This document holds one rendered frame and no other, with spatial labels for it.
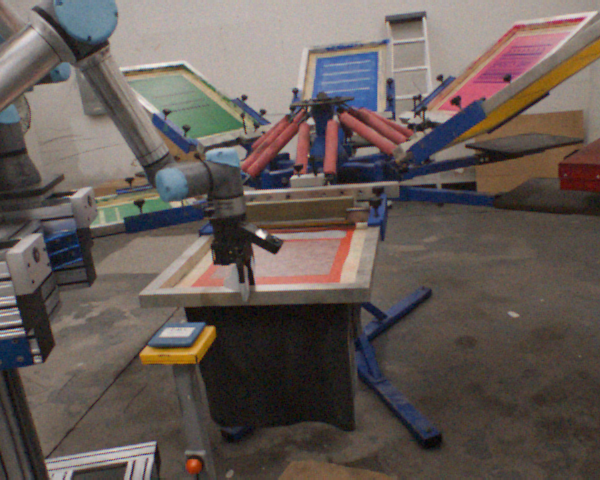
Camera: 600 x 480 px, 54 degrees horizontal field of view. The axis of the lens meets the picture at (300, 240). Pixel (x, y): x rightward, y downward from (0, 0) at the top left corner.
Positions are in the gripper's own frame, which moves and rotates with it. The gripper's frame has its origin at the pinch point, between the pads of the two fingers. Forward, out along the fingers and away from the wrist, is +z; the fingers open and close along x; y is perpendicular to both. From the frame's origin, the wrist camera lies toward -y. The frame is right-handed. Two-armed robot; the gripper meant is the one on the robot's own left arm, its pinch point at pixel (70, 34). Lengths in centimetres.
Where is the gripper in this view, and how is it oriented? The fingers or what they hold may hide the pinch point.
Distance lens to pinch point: 234.9
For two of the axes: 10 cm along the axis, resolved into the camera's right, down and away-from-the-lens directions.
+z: 3.0, -3.2, 9.0
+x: 9.5, 1.2, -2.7
